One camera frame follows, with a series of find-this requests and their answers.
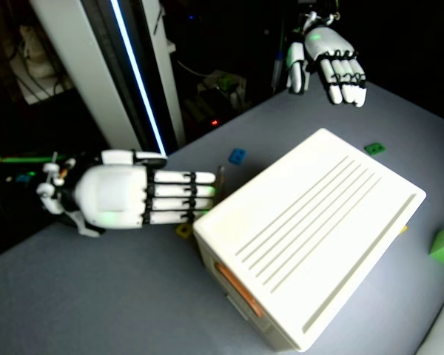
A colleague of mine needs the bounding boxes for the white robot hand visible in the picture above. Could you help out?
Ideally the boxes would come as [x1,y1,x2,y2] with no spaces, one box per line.
[285,26,368,109]
[75,149,218,230]

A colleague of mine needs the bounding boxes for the white ribbed storage box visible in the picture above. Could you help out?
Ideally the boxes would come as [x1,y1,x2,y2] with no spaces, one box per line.
[192,127,428,352]

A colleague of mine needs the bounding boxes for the grey table cloth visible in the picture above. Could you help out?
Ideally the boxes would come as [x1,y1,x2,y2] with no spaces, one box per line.
[0,79,444,355]

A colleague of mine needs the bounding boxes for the green two-hole block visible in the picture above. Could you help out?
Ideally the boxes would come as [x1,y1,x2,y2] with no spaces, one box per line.
[363,141,387,156]

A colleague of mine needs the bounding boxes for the blue two-hole block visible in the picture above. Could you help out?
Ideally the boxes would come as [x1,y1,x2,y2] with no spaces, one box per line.
[228,147,246,165]

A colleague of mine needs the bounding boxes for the white column with light strip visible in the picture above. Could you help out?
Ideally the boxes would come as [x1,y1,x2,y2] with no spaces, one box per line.
[28,0,188,158]

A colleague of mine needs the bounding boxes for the white background equipment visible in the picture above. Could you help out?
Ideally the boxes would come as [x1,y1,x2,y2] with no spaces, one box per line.
[16,24,75,107]

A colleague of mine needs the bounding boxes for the green cable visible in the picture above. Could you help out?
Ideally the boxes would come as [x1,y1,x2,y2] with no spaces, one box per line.
[0,153,73,166]

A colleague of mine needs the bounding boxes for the white cable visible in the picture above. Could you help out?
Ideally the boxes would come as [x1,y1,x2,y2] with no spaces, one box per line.
[176,59,210,79]

